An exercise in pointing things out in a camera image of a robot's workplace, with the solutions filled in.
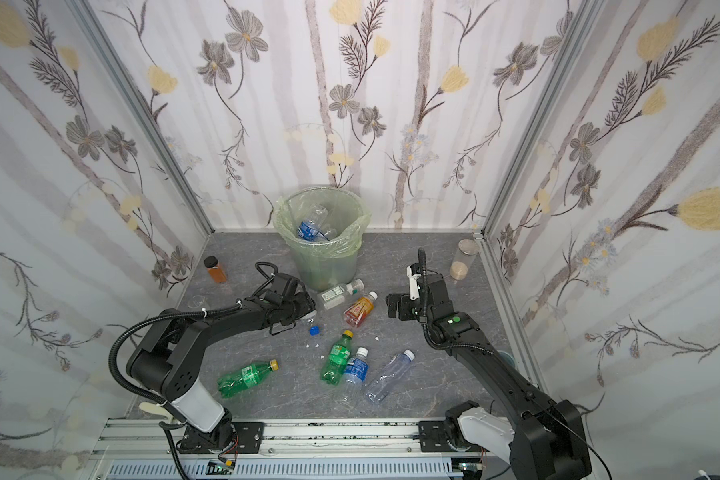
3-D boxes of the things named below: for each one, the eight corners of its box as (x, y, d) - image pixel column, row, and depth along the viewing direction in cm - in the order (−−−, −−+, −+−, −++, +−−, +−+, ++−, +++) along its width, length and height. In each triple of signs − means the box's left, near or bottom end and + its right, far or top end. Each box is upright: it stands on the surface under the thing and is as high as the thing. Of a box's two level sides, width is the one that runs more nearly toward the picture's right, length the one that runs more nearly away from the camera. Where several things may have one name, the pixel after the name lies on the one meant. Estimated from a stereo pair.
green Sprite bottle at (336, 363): (321, 383, 85) (319, 376, 81) (338, 335, 94) (337, 327, 90) (340, 388, 84) (339, 382, 80) (355, 339, 93) (355, 332, 89)
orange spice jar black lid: (212, 283, 107) (200, 266, 99) (216, 273, 109) (205, 256, 102) (225, 283, 107) (214, 266, 99) (228, 273, 109) (218, 256, 102)
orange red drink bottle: (343, 320, 96) (342, 313, 93) (370, 294, 103) (370, 286, 99) (355, 331, 94) (355, 323, 91) (381, 303, 101) (382, 295, 97)
